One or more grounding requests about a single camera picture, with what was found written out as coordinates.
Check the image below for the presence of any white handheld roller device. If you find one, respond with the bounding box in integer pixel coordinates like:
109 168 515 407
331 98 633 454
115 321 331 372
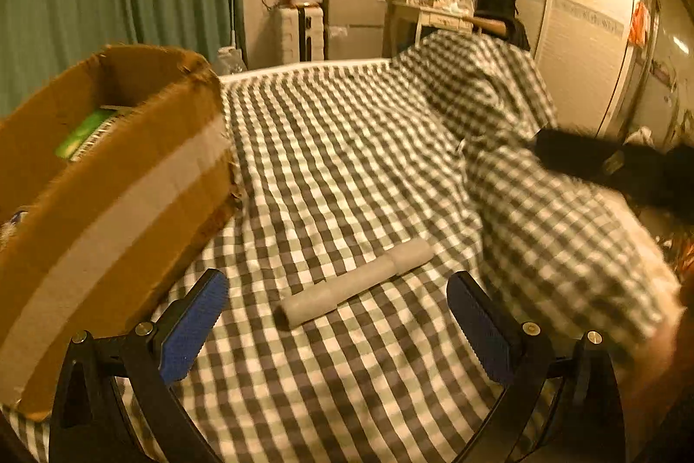
274 239 434 330

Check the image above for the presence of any black clothing on chair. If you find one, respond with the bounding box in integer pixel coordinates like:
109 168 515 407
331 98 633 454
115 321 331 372
473 0 530 52

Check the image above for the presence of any grey mini fridge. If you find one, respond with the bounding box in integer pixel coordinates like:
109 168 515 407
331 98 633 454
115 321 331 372
324 0 388 60

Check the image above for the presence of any brown cardboard box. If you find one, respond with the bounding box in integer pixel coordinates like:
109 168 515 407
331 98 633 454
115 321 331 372
1 45 234 422

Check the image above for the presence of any person's right hand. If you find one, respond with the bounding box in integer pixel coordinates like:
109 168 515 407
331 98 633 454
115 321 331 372
619 274 693 462

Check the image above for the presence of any white dressing table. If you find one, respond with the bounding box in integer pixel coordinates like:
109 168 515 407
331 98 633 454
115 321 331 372
388 0 473 56

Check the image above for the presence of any green white carton box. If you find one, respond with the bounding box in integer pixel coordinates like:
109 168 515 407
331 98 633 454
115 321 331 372
54 108 124 162

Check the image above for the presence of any white suitcase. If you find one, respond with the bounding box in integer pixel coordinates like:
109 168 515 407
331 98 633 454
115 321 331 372
274 6 324 65

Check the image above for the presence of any white sliding wardrobe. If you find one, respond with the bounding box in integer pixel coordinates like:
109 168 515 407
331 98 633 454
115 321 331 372
517 0 638 135

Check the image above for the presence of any checkered bed cover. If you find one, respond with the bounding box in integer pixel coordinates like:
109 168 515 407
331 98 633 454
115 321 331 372
152 33 679 462

